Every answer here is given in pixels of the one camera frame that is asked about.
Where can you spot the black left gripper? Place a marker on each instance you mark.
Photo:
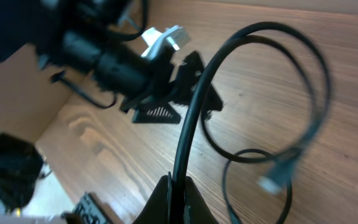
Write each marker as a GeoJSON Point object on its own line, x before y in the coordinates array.
{"type": "Point", "coordinates": [192, 87]}

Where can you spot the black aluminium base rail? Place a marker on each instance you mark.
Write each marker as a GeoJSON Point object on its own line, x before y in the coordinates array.
{"type": "Point", "coordinates": [89, 210]}

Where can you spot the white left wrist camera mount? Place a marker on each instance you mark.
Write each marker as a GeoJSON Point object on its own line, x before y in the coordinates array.
{"type": "Point", "coordinates": [175, 37]}

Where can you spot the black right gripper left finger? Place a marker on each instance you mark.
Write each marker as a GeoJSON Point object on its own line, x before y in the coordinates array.
{"type": "Point", "coordinates": [157, 208]}

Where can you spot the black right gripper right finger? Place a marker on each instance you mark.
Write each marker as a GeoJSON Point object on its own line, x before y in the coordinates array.
{"type": "Point", "coordinates": [196, 210]}

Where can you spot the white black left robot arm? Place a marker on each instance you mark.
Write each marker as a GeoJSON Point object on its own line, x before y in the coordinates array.
{"type": "Point", "coordinates": [77, 34]}

